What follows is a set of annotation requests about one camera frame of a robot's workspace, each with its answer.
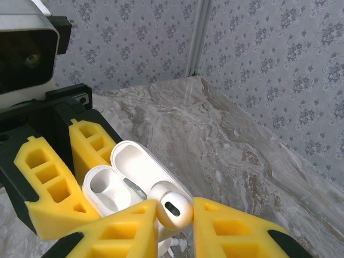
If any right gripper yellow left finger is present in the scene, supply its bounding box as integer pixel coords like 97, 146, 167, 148
37, 199, 158, 258

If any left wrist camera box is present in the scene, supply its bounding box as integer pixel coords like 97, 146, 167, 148
0, 0, 73, 109

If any white wireless earbud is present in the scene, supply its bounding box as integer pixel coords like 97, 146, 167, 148
148, 184, 194, 258

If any aluminium frame post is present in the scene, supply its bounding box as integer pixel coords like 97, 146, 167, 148
184, 0, 211, 79

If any white earbud charging case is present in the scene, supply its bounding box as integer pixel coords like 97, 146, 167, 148
82, 139, 194, 219

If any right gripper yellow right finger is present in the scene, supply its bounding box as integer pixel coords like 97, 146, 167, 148
192, 197, 317, 258

